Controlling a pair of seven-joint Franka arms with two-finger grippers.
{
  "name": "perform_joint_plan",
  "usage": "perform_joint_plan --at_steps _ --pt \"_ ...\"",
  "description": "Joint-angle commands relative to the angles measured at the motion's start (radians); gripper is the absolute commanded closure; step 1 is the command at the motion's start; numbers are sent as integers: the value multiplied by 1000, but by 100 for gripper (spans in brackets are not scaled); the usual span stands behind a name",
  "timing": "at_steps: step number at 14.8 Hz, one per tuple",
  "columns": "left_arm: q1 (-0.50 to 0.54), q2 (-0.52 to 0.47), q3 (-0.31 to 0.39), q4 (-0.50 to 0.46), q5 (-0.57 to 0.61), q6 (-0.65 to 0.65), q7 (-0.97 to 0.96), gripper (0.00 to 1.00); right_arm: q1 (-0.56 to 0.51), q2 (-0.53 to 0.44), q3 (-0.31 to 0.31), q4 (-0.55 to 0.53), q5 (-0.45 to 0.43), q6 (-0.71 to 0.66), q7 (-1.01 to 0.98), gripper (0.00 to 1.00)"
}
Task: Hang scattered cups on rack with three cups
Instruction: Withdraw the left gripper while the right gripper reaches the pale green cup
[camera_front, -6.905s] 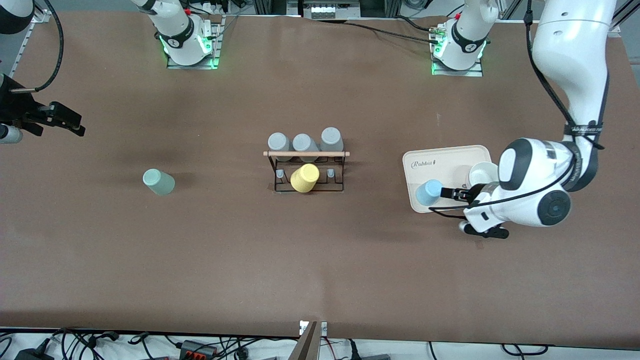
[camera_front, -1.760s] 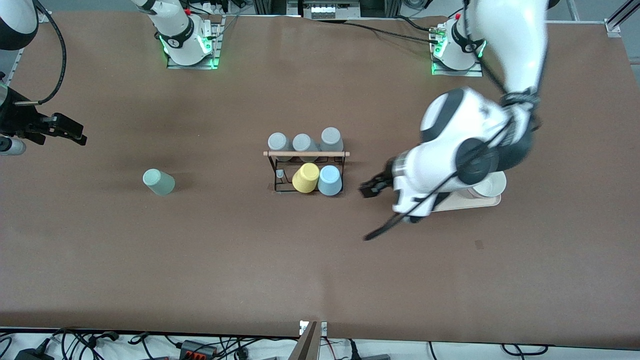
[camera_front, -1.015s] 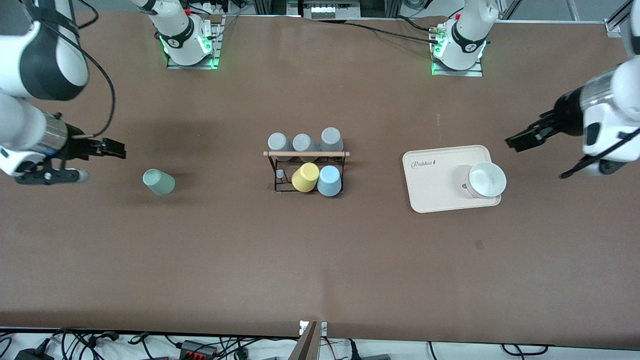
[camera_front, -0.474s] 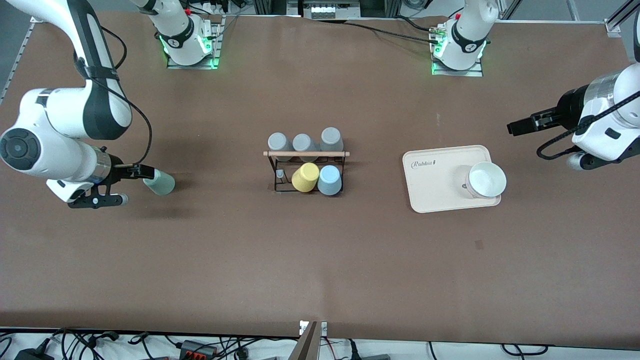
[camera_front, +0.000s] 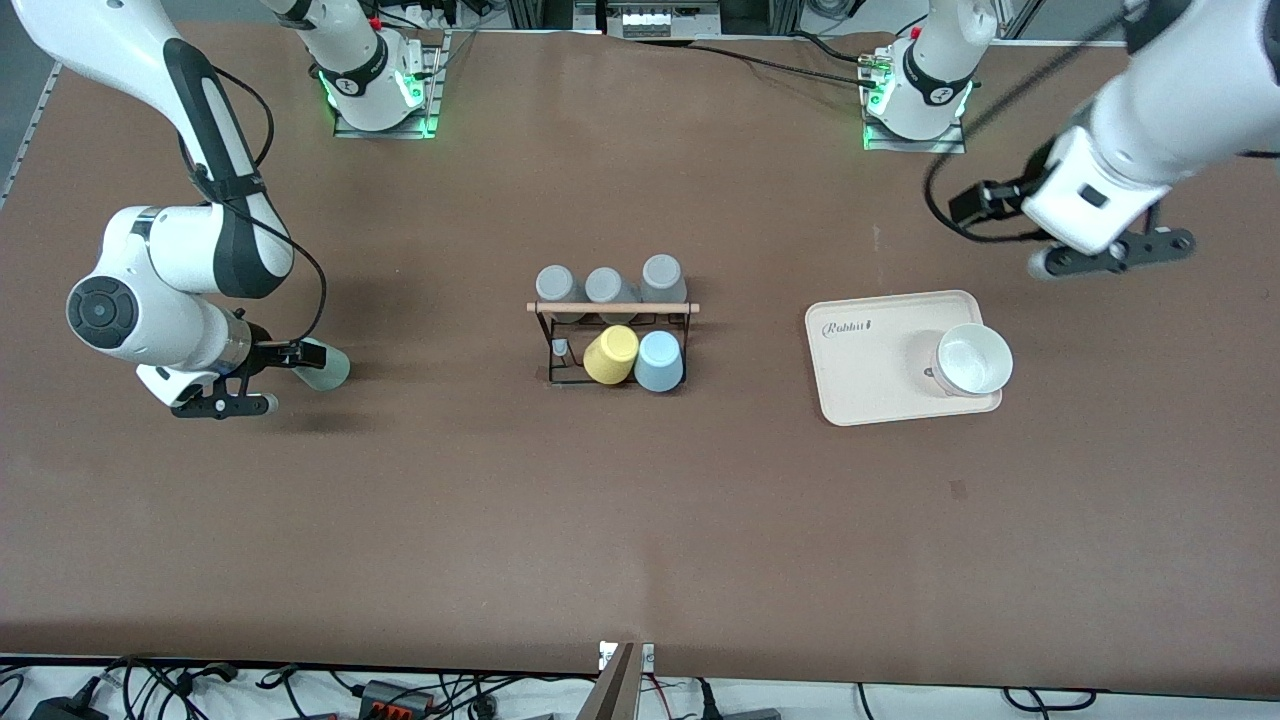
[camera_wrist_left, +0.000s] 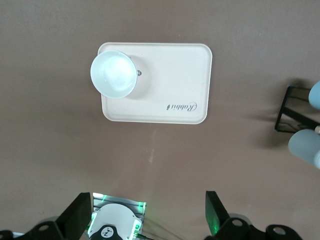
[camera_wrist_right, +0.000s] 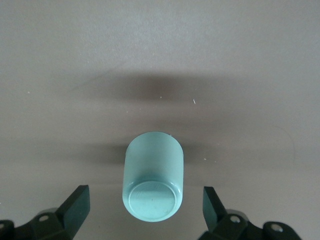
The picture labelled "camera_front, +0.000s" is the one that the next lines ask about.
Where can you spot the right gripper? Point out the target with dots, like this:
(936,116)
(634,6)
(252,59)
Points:
(265,354)

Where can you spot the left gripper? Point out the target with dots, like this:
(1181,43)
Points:
(1003,196)

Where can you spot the pale green cup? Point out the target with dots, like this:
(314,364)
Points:
(335,372)

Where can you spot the light blue cup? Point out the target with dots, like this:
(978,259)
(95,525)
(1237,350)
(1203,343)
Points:
(660,362)

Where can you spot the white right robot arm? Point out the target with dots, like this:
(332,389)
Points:
(190,250)

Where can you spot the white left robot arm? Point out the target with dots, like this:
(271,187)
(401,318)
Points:
(1180,110)

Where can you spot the white bowl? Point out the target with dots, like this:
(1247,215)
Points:
(972,360)

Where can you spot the beige rectangular tray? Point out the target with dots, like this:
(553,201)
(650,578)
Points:
(870,370)

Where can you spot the grey cup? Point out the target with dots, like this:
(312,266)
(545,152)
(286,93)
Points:
(556,283)
(605,285)
(663,275)

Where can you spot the yellow cup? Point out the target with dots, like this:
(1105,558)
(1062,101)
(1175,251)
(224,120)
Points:
(610,357)

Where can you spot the black orange connector block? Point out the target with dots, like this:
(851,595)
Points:
(395,698)

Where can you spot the white power strip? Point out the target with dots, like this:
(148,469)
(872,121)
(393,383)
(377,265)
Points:
(660,20)

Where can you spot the black power adapter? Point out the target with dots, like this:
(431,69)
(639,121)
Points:
(65,710)

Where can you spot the left arm aluminium base plate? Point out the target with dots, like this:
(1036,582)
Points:
(915,146)

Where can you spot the right arm aluminium base plate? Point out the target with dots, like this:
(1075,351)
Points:
(385,132)

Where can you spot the aluminium table edge rail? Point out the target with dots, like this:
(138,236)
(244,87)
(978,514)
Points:
(30,130)

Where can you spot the tan camera stand pole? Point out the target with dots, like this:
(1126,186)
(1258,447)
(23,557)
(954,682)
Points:
(612,690)

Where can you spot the white pole bracket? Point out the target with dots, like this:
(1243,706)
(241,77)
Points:
(648,657)

